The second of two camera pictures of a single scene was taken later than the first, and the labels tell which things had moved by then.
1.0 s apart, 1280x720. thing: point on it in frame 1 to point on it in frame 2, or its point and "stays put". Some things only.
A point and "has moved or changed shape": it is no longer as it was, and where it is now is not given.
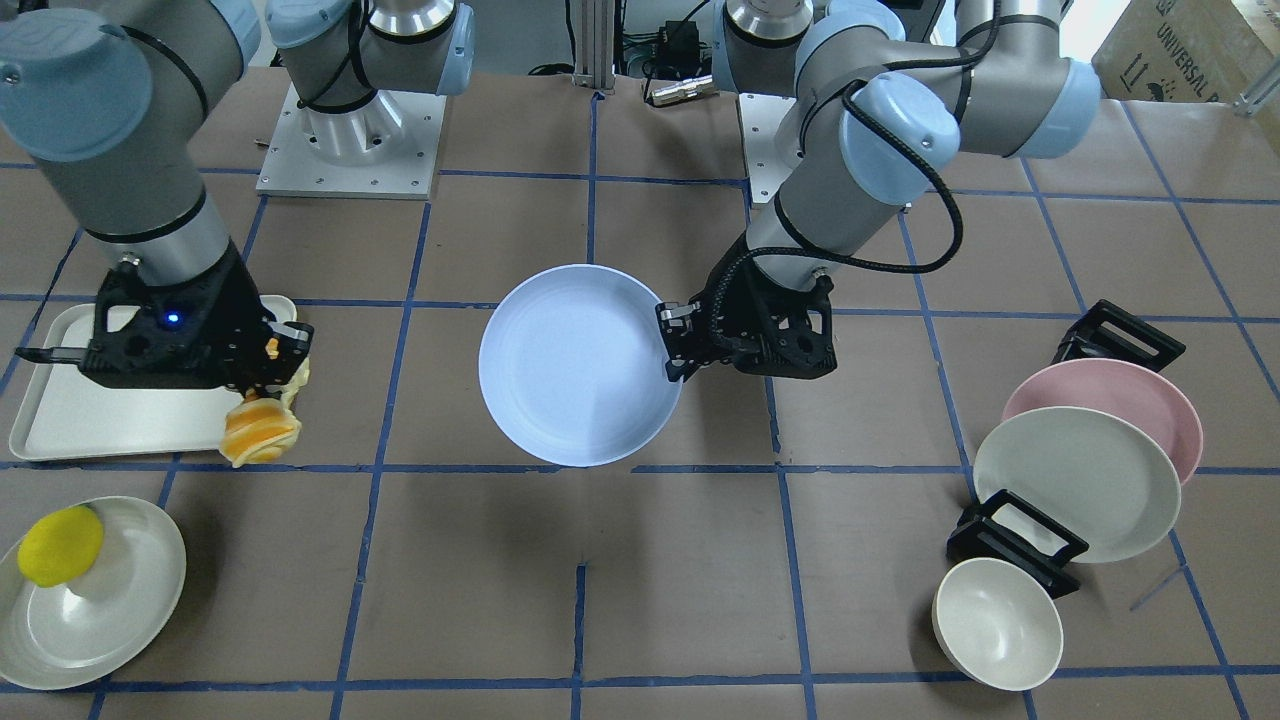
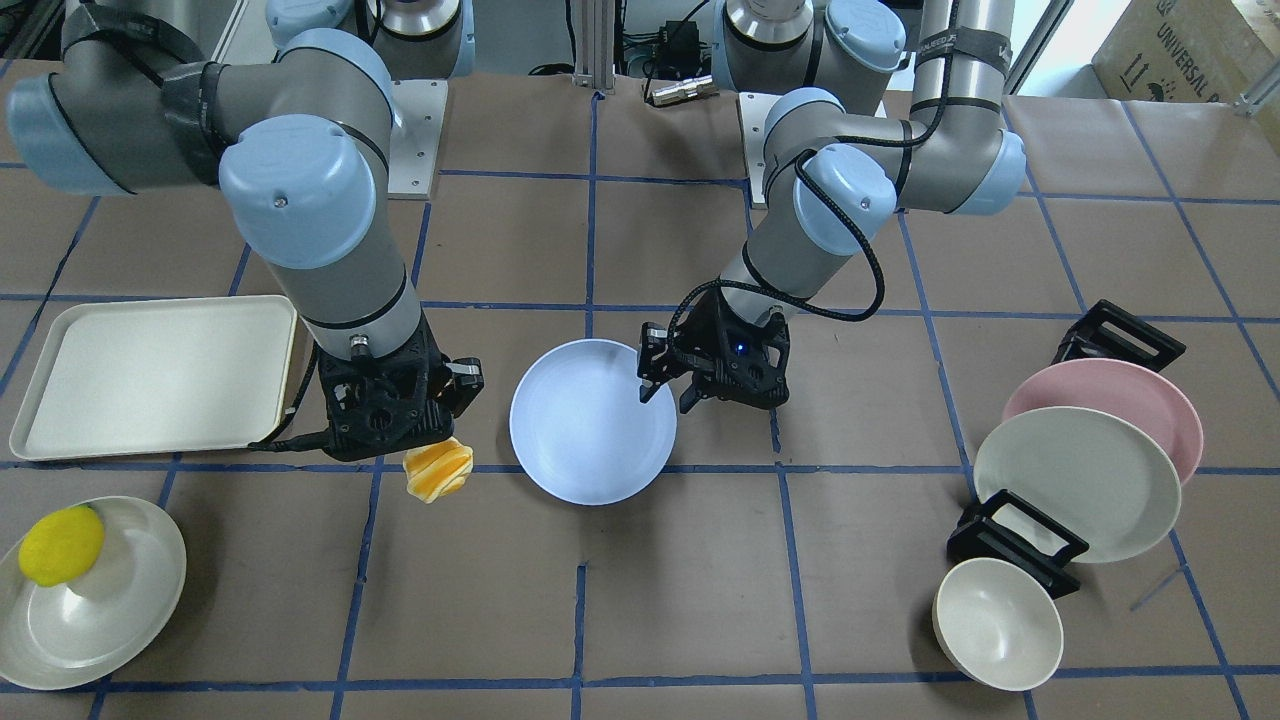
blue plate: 573,366 has moved or changed shape
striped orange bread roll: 261,428 to 437,470
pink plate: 1132,391 stays put
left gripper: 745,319 to 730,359
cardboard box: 1191,51 stays put
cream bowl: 999,622 stays put
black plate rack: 999,525 stays put
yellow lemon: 60,545 stays put
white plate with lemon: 54,636 stays put
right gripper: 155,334 to 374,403
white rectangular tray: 62,415 stays put
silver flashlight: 686,90 stays put
